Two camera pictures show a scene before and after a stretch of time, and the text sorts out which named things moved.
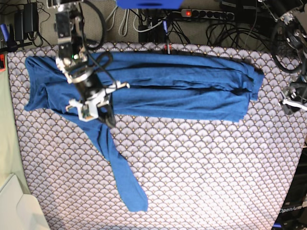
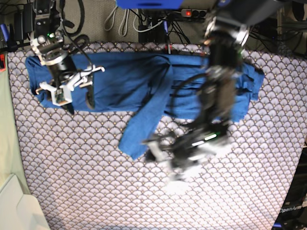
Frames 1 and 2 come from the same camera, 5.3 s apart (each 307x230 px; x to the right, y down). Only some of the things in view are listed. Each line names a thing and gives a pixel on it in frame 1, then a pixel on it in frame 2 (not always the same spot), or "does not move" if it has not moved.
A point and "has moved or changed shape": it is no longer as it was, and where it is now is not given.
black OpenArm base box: [294, 215] does not move
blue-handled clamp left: [8, 33] does not move
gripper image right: [298, 89] to [197, 142]
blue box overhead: [150, 4] does not move
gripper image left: [91, 86] to [65, 66]
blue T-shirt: [147, 86] has moved or changed shape
